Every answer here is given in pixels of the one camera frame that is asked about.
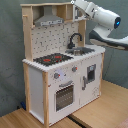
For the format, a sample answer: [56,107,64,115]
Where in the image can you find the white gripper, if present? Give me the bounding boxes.
[71,0,95,16]

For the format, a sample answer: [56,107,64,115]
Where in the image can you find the white toy microwave door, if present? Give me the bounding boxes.
[73,6,86,21]

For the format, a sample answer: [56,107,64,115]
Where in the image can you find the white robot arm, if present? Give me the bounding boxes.
[71,0,128,50]

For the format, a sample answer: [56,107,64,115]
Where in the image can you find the wooden toy kitchen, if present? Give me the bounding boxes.
[22,3,105,127]

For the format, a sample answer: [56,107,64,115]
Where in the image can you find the grey range hood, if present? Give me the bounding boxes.
[34,5,64,27]

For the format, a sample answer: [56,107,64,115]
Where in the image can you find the black toy faucet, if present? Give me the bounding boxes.
[67,33,82,49]

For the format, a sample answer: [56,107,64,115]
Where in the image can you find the grey toy sink basin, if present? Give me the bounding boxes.
[66,47,94,56]

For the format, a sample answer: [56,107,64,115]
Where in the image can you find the right red stove knob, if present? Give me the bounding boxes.
[72,66,78,72]

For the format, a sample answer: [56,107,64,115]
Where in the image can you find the red stove knob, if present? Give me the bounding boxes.
[72,66,78,72]
[54,73,60,79]

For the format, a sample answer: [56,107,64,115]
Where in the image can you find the white cabinet door ice dispenser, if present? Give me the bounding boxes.
[80,56,102,106]

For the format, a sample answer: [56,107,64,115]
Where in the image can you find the black stovetop red burners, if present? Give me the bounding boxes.
[34,53,71,66]

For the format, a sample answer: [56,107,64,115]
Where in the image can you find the grey backdrop curtain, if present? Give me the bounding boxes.
[0,0,128,117]

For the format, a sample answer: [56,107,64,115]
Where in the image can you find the left red stove knob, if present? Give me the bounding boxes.
[54,73,60,79]

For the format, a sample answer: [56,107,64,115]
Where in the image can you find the white oven door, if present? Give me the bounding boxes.
[48,75,80,125]

